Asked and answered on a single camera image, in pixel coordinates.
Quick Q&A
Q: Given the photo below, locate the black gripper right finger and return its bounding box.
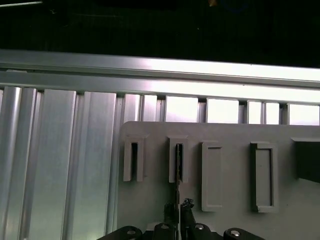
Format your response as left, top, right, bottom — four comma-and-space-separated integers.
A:
180, 197, 261, 240

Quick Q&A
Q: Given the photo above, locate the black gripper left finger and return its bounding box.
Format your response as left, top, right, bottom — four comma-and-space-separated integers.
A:
109, 202, 179, 240

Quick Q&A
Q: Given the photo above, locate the grey parts rack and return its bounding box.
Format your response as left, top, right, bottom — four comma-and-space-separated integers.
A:
116, 120, 320, 240

